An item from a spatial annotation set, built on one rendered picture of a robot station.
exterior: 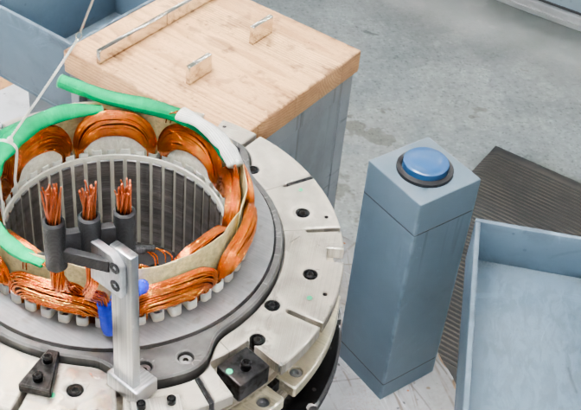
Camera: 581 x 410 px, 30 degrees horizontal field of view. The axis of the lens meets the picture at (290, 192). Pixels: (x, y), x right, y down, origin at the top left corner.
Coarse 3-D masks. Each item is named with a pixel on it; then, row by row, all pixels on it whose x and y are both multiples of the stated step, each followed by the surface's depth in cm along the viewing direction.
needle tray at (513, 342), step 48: (480, 240) 86; (528, 240) 85; (576, 240) 84; (480, 288) 84; (528, 288) 85; (576, 288) 85; (480, 336) 80; (528, 336) 81; (576, 336) 81; (480, 384) 77; (528, 384) 77; (576, 384) 78
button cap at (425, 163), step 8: (408, 152) 94; (416, 152) 94; (424, 152) 94; (432, 152) 94; (440, 152) 94; (408, 160) 93; (416, 160) 93; (424, 160) 93; (432, 160) 93; (440, 160) 93; (448, 160) 94; (408, 168) 92; (416, 168) 92; (424, 168) 92; (432, 168) 92; (440, 168) 93; (448, 168) 93; (416, 176) 92; (424, 176) 92; (432, 176) 92; (440, 176) 92
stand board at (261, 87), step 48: (240, 0) 107; (96, 48) 98; (144, 48) 99; (192, 48) 100; (240, 48) 100; (288, 48) 101; (336, 48) 102; (144, 96) 94; (192, 96) 94; (240, 96) 95; (288, 96) 95
